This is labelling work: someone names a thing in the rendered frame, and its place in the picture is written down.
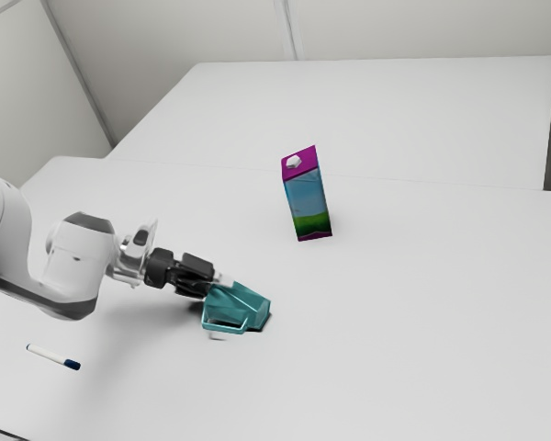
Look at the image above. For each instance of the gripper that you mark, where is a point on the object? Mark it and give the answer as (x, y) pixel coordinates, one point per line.
(160, 267)

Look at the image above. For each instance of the teal faceted mug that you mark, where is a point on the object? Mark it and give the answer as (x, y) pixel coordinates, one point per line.
(239, 305)

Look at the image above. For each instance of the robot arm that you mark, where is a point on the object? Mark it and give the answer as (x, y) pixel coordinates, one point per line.
(69, 257)

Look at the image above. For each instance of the purple topped drink carton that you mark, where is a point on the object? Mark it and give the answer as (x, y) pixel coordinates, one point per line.
(306, 202)

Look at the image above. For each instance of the white pen with blue cap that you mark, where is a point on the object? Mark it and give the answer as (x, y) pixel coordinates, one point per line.
(50, 356)

